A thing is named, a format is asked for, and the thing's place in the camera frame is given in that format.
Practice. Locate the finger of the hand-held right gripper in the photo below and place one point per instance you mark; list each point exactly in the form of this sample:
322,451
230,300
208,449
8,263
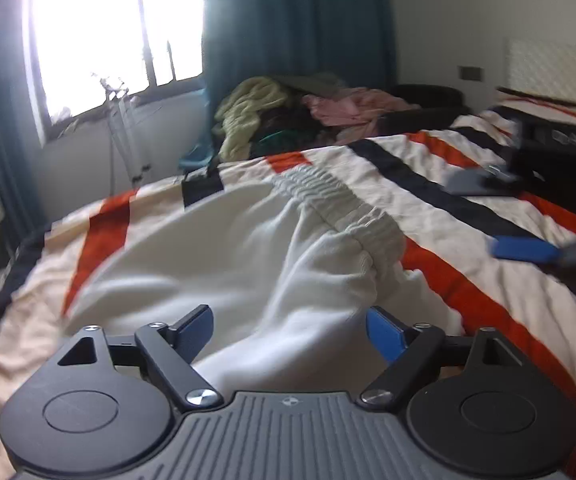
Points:
518,250
473,182

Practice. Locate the yellow-green cloth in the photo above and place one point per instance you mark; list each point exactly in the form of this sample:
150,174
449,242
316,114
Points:
248,110

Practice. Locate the dark clothes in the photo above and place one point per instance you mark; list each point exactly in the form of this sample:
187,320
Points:
288,132

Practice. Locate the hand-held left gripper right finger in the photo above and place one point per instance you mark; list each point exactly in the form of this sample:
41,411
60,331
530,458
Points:
383,335

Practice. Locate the black chair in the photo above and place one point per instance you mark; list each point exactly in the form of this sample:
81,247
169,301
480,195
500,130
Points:
428,95

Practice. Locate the grey cloth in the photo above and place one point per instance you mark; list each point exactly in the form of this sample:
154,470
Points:
318,85

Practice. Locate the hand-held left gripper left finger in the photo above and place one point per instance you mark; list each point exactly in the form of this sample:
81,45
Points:
197,327

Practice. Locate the white pants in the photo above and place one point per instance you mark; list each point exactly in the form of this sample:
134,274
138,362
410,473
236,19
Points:
268,260

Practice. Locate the metal clothes stand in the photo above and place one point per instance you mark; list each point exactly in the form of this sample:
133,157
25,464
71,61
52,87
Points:
117,125

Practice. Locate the striped blanket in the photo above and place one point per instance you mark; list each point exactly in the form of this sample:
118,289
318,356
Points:
42,285

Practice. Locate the window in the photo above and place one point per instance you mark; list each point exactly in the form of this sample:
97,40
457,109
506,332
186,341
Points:
107,25

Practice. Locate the pink cloth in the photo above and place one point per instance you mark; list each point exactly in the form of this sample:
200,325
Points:
353,110

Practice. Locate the blue plastic object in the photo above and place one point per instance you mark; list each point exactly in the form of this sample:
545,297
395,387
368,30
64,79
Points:
195,157

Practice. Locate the dark wall switch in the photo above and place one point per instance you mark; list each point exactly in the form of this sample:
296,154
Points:
470,73

